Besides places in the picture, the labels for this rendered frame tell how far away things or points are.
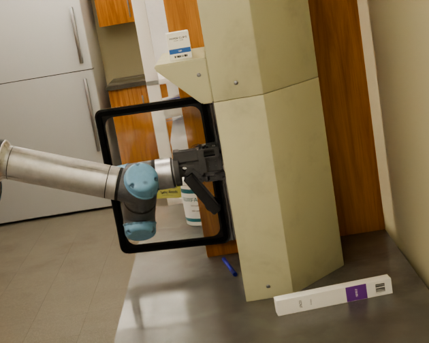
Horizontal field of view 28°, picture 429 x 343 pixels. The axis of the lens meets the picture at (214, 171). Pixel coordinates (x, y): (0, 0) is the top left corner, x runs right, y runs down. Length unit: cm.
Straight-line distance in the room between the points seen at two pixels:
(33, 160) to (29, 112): 505
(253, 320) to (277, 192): 29
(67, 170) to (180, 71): 33
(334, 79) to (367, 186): 31
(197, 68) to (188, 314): 56
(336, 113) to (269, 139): 42
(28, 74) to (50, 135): 51
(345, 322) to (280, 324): 14
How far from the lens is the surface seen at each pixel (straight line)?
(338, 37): 226
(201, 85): 187
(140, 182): 185
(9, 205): 715
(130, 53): 747
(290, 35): 195
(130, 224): 198
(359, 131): 230
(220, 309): 198
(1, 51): 694
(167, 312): 202
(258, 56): 187
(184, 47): 192
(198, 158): 202
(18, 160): 191
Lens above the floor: 167
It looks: 13 degrees down
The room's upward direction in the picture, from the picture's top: 9 degrees counter-clockwise
